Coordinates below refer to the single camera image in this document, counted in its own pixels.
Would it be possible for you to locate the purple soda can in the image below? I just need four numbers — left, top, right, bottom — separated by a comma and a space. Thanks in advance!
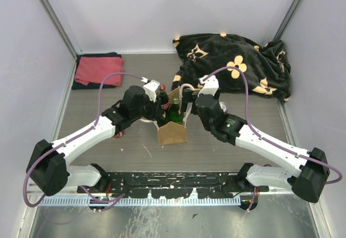
219, 102, 228, 114

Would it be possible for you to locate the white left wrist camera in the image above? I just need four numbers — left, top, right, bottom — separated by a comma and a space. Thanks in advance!
141, 77, 161, 103

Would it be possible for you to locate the dark navy folded cloth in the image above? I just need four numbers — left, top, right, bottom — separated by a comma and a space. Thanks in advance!
72, 52, 122, 90

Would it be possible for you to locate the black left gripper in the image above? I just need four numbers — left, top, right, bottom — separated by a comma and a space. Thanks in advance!
131, 91, 164, 121

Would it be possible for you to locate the brown canvas bag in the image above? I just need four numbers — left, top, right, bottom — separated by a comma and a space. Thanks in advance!
141, 83, 196, 146

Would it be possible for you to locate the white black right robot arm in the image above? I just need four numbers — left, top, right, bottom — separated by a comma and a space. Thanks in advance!
182, 88, 330, 203

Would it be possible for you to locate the dark cola bottle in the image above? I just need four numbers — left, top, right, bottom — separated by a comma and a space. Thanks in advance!
159, 84, 170, 112

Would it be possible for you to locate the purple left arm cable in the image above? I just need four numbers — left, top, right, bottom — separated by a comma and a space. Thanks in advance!
24, 72, 148, 212

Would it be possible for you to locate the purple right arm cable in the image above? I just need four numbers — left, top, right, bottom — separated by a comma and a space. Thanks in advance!
202, 65, 343, 185

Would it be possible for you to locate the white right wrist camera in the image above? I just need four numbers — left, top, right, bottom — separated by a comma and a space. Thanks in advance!
197, 75, 219, 96

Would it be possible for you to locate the white slotted cable duct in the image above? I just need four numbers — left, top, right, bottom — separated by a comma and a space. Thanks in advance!
39, 196, 241, 207

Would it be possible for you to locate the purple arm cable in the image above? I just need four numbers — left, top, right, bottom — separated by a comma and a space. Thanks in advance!
202, 65, 343, 185
24, 72, 148, 212

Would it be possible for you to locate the red soda can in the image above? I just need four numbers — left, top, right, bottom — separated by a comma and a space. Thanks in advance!
114, 131, 124, 138

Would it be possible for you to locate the green glass bottle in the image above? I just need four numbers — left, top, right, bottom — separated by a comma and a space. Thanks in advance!
157, 111, 169, 128
168, 98, 183, 124

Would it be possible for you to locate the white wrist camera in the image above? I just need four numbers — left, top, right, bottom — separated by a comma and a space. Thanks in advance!
141, 77, 161, 103
197, 75, 219, 96

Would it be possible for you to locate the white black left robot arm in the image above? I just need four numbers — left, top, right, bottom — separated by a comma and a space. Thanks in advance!
26, 81, 161, 196

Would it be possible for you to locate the red folded cloth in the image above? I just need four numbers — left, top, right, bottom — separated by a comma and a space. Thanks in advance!
75, 57, 124, 85

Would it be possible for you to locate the black floral blanket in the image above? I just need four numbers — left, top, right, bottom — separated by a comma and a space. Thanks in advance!
171, 34, 291, 102

